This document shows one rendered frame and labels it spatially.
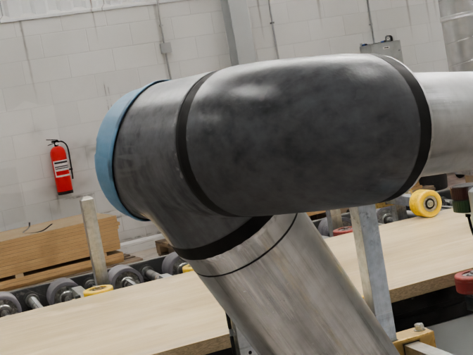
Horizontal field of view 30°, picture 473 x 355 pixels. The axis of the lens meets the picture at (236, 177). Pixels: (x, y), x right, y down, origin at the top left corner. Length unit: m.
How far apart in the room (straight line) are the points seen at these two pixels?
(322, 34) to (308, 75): 9.25
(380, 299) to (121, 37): 7.48
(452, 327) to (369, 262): 0.42
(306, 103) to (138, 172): 0.16
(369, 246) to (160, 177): 0.94
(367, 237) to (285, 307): 0.83
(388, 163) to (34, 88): 8.07
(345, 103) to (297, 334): 0.24
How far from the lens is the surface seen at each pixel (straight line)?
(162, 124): 0.67
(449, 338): 1.96
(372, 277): 1.59
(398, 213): 2.87
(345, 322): 0.79
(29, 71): 8.65
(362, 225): 1.57
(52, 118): 8.66
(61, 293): 2.92
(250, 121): 0.62
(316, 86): 0.62
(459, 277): 1.86
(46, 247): 7.35
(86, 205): 2.52
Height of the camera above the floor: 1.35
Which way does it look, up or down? 5 degrees down
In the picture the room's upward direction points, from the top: 10 degrees counter-clockwise
